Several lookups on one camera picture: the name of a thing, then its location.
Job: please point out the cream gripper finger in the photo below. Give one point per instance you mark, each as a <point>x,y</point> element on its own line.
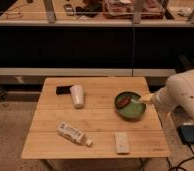
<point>135,101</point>
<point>146,98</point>

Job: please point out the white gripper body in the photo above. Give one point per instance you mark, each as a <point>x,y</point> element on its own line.
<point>156,99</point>

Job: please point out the translucent plastic cup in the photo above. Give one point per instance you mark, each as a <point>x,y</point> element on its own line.
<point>77,94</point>

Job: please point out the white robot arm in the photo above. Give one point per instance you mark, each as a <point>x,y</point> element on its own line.
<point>178,91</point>

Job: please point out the green bowl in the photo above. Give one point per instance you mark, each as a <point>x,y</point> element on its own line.
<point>132,110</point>

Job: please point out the brown food in bowl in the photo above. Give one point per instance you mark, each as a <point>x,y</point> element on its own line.
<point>123,102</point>

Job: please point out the beige rectangular sponge block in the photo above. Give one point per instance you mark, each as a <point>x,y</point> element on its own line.
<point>122,142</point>

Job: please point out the black equipment box right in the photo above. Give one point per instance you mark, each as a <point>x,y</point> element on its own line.
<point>184,63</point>

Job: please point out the black power adapter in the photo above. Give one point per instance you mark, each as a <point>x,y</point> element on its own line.
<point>186,134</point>

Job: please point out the wooden slatted table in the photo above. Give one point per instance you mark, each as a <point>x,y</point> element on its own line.
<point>98,120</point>

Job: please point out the white plastic bottle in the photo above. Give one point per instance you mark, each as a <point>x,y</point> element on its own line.
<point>73,134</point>

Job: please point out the black phone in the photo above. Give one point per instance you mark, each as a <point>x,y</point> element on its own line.
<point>62,90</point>

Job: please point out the wicker tray on shelf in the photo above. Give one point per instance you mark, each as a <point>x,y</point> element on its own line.
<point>124,9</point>

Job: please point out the black remote on shelf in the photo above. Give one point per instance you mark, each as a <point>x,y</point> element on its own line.
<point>69,10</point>

